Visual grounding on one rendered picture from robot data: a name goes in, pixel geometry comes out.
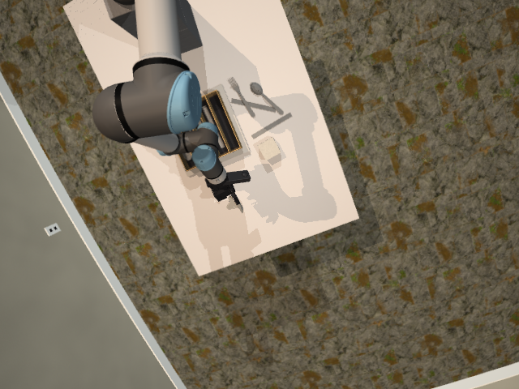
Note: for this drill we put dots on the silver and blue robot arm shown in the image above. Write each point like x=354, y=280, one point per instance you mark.
x=163, y=98

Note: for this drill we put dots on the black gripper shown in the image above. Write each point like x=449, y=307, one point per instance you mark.
x=221, y=192

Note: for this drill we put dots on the grey flat bar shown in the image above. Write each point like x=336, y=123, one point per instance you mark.
x=254, y=105
x=280, y=120
x=210, y=120

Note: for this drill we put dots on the brown divided tray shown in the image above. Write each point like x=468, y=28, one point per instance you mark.
x=218, y=124

